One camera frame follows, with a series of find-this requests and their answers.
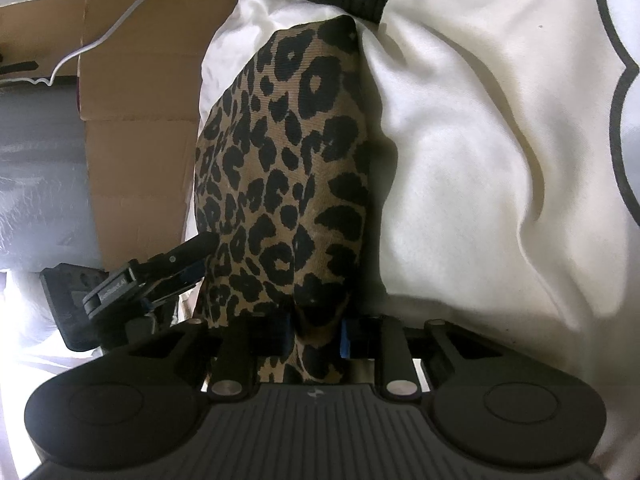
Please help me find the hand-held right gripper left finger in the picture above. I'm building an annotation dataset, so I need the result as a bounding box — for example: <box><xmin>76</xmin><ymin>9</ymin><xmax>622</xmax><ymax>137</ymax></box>
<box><xmin>125</xmin><ymin>312</ymin><xmax>293</xmax><ymax>401</ymax></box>

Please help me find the leopard print garment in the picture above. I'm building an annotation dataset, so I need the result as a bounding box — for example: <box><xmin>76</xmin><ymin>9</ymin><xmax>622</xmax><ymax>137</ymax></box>
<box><xmin>192</xmin><ymin>16</ymin><xmax>373</xmax><ymax>385</ymax></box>

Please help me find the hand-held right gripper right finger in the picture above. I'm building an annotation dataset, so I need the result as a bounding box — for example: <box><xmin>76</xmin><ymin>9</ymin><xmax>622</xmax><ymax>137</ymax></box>
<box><xmin>340</xmin><ymin>316</ymin><xmax>493</xmax><ymax>401</ymax></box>

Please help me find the grey plastic-wrapped mattress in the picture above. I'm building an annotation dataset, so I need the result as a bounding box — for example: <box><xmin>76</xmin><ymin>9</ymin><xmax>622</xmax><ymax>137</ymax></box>
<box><xmin>0</xmin><ymin>82</ymin><xmax>103</xmax><ymax>271</ymax></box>

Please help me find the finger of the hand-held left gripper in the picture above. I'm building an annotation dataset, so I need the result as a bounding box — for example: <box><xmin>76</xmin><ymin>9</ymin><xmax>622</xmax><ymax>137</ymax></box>
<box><xmin>132</xmin><ymin>234</ymin><xmax>220</xmax><ymax>281</ymax></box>
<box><xmin>145</xmin><ymin>262</ymin><xmax>208</xmax><ymax>305</ymax></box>

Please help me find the cream printed blanket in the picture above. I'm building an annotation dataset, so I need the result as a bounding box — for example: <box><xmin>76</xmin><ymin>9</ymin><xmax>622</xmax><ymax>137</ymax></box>
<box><xmin>200</xmin><ymin>0</ymin><xmax>640</xmax><ymax>480</ymax></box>

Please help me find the flat cardboard sheet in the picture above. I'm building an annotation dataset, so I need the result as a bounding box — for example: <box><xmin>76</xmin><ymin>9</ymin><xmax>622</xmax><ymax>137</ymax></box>
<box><xmin>0</xmin><ymin>0</ymin><xmax>241</xmax><ymax>273</ymax></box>

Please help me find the white cable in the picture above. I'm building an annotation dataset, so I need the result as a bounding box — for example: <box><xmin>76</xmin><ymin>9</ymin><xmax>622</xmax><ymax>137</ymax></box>
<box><xmin>0</xmin><ymin>0</ymin><xmax>183</xmax><ymax>86</ymax></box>

